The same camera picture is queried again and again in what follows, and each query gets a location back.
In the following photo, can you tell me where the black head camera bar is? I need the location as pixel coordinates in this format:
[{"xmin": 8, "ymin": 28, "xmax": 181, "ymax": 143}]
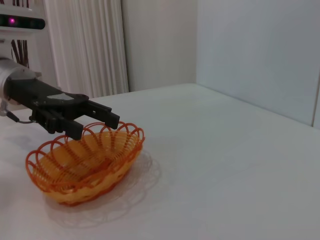
[{"xmin": 0, "ymin": 13, "xmax": 46, "ymax": 31}]

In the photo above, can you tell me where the white pleated curtain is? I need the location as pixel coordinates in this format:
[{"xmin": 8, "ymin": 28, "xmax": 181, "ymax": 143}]
[{"xmin": 43, "ymin": 0, "xmax": 130, "ymax": 99}]

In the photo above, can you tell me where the white robot head housing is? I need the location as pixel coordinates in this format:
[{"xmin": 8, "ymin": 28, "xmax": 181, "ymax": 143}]
[{"xmin": 0, "ymin": 4, "xmax": 50, "ymax": 42}]

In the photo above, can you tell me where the thin grey gripper cable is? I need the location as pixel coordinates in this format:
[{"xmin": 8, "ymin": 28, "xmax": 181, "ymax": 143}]
[{"xmin": 6, "ymin": 110, "xmax": 36, "ymax": 125}]

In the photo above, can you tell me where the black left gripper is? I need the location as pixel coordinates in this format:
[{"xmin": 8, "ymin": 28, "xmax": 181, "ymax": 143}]
[{"xmin": 6, "ymin": 78, "xmax": 121, "ymax": 140}]

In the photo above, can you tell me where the orange woven plastic basket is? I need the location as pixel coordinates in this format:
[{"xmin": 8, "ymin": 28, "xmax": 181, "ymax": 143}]
[{"xmin": 25, "ymin": 121, "xmax": 146, "ymax": 207}]

